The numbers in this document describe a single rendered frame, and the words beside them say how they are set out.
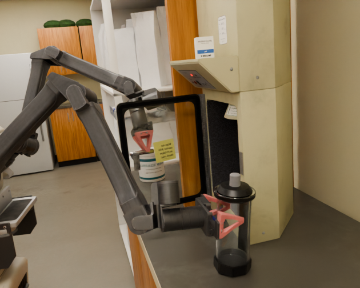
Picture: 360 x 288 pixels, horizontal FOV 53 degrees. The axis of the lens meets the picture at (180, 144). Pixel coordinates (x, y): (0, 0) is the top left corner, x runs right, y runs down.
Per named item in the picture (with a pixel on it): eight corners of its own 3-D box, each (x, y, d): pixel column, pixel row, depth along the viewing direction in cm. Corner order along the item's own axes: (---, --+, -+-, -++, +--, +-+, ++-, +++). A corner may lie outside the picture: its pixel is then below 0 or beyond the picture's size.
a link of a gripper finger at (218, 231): (236, 200, 96) (203, 203, 94) (248, 211, 90) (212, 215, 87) (235, 223, 98) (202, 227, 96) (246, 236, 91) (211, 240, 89)
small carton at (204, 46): (211, 57, 111) (210, 36, 109) (214, 57, 106) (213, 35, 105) (195, 59, 111) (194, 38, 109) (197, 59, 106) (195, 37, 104)
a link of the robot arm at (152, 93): (131, 90, 143) (122, 82, 135) (158, 80, 141) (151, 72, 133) (138, 118, 140) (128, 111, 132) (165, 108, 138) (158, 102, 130)
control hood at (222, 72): (202, 87, 132) (199, 58, 130) (240, 92, 101) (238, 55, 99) (171, 90, 129) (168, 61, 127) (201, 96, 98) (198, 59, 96)
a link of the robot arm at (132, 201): (79, 100, 107) (60, 91, 97) (96, 90, 107) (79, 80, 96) (143, 234, 99) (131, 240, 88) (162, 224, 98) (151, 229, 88)
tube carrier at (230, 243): (242, 249, 107) (244, 180, 102) (259, 270, 97) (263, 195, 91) (207, 255, 104) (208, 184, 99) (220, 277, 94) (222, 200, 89)
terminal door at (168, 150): (207, 198, 139) (199, 93, 131) (129, 215, 129) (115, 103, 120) (206, 197, 140) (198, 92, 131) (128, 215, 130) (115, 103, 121)
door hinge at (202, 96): (210, 195, 141) (202, 93, 132) (212, 197, 139) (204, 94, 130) (206, 195, 141) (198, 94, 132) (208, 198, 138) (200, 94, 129)
